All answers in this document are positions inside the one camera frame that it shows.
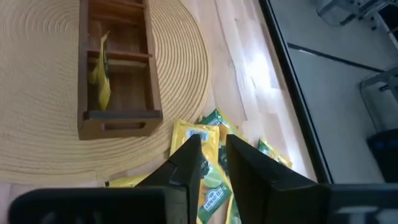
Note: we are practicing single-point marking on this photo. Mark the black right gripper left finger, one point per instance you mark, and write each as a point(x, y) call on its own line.
point(183, 174)

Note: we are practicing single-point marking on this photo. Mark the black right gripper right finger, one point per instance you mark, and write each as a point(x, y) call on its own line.
point(264, 186)

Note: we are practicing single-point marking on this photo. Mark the dark wooden tea box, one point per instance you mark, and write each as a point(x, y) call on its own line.
point(121, 127)

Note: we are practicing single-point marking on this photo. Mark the black storage bin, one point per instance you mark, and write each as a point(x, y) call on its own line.
point(384, 155)

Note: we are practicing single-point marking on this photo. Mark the round woven beige placemat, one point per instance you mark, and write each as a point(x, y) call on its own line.
point(40, 93)

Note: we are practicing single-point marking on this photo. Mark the grey metal furniture frame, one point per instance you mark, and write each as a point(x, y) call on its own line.
point(381, 81)

